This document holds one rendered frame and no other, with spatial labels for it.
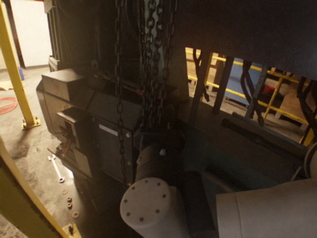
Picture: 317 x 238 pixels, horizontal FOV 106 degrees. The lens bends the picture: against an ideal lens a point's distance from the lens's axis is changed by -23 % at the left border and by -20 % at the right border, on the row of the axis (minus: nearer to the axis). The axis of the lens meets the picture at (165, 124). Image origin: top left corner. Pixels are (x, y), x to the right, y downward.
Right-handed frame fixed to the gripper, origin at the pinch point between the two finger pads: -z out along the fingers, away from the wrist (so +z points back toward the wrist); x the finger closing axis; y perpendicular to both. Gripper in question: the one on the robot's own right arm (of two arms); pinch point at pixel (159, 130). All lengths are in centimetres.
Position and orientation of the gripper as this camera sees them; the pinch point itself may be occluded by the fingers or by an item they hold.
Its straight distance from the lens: 39.0
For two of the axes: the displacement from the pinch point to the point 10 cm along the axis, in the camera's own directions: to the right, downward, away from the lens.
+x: 9.9, 0.7, 1.0
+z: 0.5, 5.2, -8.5
